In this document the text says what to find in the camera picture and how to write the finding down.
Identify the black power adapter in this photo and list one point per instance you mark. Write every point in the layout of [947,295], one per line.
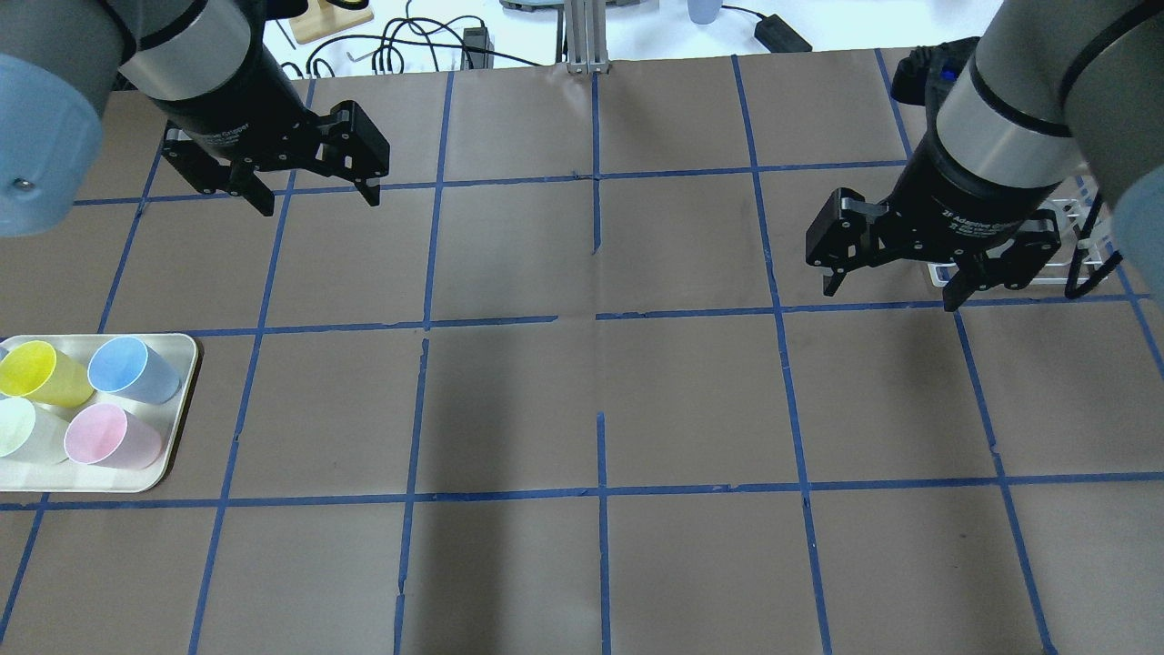
[778,37]

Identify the wooden stand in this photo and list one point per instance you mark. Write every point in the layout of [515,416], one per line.
[323,19]

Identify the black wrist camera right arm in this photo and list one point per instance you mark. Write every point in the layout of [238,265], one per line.
[930,69]

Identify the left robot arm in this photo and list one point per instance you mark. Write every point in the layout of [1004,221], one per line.
[60,60]

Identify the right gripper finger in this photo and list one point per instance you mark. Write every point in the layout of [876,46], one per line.
[841,238]
[1027,252]

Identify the pale green plastic cup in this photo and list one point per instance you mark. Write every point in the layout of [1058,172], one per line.
[31,434]

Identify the blue cup on desk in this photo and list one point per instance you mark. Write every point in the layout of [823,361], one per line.
[703,12]

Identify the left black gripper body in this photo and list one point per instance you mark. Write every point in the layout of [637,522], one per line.
[235,114]

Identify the pink plastic cup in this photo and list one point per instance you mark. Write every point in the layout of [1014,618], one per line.
[110,437]

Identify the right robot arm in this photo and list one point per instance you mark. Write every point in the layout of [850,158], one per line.
[1049,87]

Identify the blue plastic cup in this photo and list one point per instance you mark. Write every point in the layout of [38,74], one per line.
[126,367]

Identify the white wire cup rack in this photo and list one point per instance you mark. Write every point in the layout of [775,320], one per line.
[1067,209]

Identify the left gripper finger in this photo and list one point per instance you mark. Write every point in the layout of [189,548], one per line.
[354,149]
[207,175]

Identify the aluminium frame post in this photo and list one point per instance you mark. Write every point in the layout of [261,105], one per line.
[585,37]

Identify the beige plastic tray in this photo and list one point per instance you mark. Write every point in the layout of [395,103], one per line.
[180,350]

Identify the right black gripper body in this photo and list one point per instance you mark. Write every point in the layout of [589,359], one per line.
[966,207]

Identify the yellow plastic cup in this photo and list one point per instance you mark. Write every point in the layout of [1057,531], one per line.
[38,371]

